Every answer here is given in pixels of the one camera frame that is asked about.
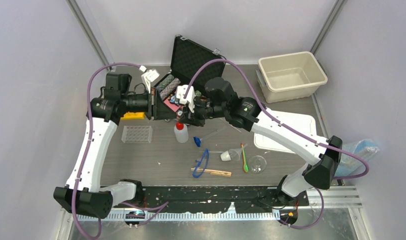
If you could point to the clear plastic well plate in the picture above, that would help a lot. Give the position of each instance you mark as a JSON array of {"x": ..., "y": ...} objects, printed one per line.
[{"x": 137, "y": 134}]

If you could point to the black poker chip case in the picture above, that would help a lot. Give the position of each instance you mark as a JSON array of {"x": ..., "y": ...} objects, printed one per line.
[{"x": 187, "y": 58}]

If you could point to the green orange spatula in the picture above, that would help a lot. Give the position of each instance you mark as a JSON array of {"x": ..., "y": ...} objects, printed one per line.
[{"x": 245, "y": 166}]

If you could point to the clear glass petri dish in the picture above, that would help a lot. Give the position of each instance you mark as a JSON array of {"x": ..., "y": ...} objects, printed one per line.
[{"x": 257, "y": 164}]

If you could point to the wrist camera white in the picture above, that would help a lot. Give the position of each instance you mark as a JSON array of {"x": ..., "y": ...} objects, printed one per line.
[
  {"x": 185, "y": 96},
  {"x": 148, "y": 77}
]

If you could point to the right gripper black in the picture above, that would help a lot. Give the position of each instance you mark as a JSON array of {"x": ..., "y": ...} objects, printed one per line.
[{"x": 192, "y": 118}]

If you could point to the beige plastic bin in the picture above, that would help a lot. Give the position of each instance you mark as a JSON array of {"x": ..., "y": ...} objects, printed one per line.
[{"x": 290, "y": 76}]

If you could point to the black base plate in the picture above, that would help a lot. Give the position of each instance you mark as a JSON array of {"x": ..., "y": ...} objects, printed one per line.
[{"x": 209, "y": 199}]

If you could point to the blue plastic bag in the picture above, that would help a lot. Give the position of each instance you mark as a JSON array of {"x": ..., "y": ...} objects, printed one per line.
[{"x": 364, "y": 149}]

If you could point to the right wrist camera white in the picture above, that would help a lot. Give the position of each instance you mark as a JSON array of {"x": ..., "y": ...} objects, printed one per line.
[{"x": 185, "y": 96}]

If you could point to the yellow test tube rack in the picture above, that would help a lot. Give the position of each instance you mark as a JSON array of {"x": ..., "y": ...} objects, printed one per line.
[{"x": 133, "y": 116}]

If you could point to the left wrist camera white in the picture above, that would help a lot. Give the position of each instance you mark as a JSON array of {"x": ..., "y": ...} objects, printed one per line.
[{"x": 148, "y": 77}]

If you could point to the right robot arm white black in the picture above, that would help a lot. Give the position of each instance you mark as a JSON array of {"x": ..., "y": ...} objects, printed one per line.
[{"x": 322, "y": 155}]

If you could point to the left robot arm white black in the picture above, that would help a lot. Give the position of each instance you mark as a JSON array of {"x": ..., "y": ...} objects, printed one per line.
[{"x": 83, "y": 194}]

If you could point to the white squeeze bottle red cap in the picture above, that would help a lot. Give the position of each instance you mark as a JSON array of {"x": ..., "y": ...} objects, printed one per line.
[{"x": 181, "y": 132}]

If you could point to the white bin lid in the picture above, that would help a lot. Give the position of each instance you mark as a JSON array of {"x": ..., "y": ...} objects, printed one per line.
[{"x": 299, "y": 122}]

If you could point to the blue safety glasses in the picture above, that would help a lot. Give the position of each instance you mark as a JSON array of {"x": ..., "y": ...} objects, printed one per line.
[{"x": 201, "y": 164}]

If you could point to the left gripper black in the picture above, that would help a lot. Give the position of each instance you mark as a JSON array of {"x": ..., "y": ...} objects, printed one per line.
[{"x": 157, "y": 109}]

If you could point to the wooden clothespin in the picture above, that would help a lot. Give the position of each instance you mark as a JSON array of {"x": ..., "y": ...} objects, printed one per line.
[{"x": 212, "y": 172}]

